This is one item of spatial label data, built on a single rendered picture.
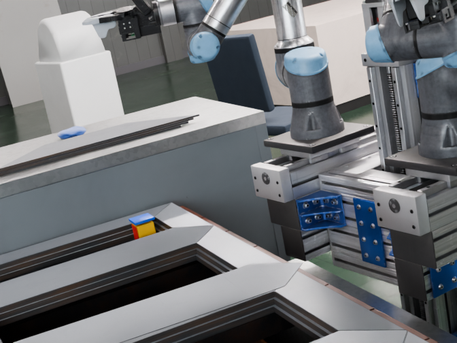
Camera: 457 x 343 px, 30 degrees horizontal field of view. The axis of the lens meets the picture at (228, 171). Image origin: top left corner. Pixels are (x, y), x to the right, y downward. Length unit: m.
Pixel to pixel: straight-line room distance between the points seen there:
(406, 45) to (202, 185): 1.20
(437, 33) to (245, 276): 0.70
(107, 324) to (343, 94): 5.86
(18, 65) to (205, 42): 10.25
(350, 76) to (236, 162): 4.91
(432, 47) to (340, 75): 5.87
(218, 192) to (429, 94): 1.01
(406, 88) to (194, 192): 0.86
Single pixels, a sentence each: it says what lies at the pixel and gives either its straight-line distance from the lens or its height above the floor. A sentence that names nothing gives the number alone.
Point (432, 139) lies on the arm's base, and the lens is 1.96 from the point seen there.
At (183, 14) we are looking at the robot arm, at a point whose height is 1.42.
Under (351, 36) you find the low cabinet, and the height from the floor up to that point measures 0.63.
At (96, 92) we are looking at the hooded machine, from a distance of 8.24.
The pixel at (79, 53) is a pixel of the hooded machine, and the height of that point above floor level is 0.89.
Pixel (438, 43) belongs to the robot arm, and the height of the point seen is 1.33.
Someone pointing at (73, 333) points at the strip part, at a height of 0.86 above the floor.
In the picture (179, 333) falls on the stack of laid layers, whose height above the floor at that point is 0.84.
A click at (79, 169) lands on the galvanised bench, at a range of 2.58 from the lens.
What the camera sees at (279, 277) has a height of 0.86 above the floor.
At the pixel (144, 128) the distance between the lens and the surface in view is 2.75.
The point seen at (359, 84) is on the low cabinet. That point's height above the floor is 0.20.
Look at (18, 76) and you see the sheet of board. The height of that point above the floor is 0.39.
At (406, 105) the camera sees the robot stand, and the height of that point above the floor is 1.12.
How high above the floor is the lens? 1.58
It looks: 14 degrees down
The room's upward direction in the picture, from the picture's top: 11 degrees counter-clockwise
